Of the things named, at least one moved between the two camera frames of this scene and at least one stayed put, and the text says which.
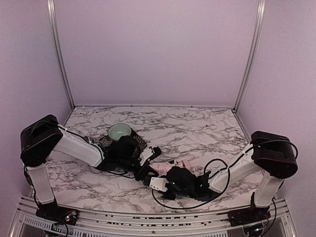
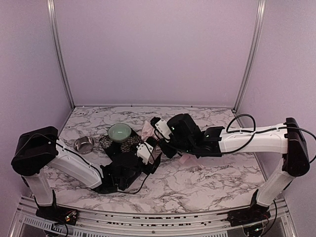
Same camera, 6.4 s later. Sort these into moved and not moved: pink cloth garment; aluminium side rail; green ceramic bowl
Moved: pink cloth garment
Not moved: aluminium side rail; green ceramic bowl
